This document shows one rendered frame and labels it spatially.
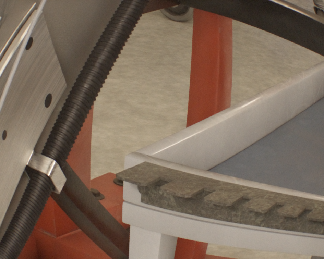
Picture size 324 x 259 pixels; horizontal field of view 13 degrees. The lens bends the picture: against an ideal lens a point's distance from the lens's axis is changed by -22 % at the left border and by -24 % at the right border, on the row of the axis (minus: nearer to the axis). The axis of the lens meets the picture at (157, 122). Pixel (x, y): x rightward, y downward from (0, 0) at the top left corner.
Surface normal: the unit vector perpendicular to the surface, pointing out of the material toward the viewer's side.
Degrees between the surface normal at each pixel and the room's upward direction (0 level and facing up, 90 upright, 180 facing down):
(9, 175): 90
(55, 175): 90
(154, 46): 0
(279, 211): 0
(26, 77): 90
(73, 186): 90
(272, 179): 0
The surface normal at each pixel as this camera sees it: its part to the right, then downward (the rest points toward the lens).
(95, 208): 0.85, 0.23
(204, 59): -0.52, 0.23
